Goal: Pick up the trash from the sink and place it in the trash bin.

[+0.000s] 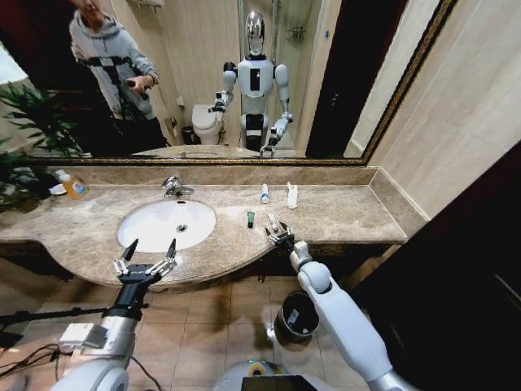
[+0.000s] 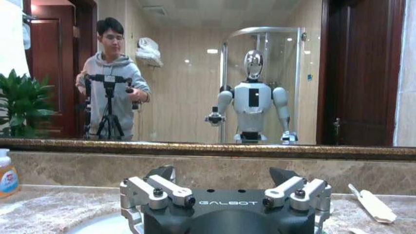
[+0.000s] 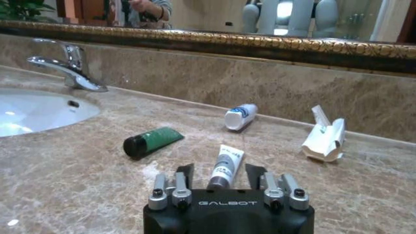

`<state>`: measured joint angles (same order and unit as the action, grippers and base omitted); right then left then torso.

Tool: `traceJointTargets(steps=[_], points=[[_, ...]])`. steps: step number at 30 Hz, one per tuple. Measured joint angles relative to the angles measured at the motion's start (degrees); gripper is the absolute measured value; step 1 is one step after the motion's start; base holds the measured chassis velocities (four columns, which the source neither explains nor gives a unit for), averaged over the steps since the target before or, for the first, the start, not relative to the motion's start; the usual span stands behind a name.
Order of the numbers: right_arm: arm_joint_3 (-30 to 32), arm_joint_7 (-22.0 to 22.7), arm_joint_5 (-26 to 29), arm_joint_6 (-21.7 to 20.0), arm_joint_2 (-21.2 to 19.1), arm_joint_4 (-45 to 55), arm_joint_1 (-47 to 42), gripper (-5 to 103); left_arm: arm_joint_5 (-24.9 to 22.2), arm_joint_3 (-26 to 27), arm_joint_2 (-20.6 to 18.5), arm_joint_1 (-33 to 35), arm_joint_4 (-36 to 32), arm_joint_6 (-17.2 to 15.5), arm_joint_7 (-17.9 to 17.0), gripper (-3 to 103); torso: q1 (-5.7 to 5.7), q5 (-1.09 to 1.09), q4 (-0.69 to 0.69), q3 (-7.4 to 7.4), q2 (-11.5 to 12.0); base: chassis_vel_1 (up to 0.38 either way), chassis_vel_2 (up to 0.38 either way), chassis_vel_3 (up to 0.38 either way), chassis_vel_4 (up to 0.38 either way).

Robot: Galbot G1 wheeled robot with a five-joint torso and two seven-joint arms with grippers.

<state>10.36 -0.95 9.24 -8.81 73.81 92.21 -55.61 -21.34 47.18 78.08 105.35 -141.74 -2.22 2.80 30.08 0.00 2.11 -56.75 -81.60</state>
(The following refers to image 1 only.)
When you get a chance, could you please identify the large gold framed mirror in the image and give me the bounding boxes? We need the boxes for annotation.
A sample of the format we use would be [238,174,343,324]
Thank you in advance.
[0,0,459,167]

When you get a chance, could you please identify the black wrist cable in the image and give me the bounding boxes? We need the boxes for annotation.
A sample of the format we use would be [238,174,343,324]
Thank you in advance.
[0,305,107,327]

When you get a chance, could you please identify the dark wooden door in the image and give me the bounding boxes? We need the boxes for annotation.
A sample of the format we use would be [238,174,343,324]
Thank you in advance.
[352,138,521,391]

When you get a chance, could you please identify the chrome faucet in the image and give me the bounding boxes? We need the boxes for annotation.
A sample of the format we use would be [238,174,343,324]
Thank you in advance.
[160,175,196,200]

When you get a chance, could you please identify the orange soap bottle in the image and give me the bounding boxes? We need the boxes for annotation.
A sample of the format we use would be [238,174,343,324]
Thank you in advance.
[54,169,90,201]

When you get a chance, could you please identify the thin black cable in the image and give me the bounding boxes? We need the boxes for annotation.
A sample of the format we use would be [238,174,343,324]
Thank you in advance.
[0,342,74,378]

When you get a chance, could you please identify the white toilet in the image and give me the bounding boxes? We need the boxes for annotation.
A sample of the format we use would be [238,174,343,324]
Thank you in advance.
[190,103,225,146]

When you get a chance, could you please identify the white oval sink basin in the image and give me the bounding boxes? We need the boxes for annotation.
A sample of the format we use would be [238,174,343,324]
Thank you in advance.
[116,200,217,254]

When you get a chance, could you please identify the round dark trash bin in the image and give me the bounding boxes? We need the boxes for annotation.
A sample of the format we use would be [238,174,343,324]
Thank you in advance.
[273,291,322,348]

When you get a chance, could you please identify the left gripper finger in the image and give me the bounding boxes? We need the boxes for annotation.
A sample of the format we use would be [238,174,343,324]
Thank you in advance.
[112,239,140,277]
[150,238,178,278]

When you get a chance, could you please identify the green potted plant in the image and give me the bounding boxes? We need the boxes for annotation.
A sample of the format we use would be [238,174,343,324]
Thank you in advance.
[0,80,85,213]

